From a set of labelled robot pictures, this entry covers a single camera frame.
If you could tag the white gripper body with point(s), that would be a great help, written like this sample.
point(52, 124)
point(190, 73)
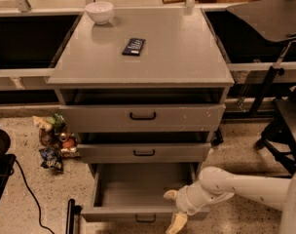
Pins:
point(183, 203)

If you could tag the blue chip bag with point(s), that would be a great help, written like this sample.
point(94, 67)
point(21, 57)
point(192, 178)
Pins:
point(50, 159)

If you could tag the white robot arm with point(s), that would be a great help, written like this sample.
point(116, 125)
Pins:
point(215, 185)

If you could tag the grey middle drawer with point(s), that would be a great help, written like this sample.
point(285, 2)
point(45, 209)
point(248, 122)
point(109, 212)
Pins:
point(143, 152)

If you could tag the grey bottom drawer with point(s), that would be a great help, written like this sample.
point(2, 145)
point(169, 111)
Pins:
point(135, 192)

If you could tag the grey top drawer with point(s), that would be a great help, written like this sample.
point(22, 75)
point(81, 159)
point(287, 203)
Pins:
point(142, 118)

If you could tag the dark blue snack bar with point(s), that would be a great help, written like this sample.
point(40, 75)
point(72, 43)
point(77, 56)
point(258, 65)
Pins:
point(133, 47)

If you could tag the black post at bottom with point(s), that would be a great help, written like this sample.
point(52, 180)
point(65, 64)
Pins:
point(73, 217)

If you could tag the pile of snack items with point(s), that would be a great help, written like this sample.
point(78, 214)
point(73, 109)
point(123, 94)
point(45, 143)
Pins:
point(54, 134)

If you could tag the grey drawer cabinet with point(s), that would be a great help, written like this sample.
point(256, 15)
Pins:
point(180, 63)

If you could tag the white bowl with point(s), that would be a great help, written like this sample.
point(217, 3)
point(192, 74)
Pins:
point(100, 12)

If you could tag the grey drawer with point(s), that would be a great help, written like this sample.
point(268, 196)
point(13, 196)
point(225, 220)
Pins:
point(135, 192)
point(142, 118)
point(143, 152)

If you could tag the wooden stick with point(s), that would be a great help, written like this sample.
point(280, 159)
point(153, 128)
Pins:
point(173, 1)

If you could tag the black office chair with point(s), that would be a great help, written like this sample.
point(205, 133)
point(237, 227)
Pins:
point(275, 21)

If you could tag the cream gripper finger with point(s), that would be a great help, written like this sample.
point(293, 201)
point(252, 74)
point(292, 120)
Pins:
point(171, 195)
point(178, 221)

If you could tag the black caster wheel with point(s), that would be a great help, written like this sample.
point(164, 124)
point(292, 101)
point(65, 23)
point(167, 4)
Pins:
point(218, 138)

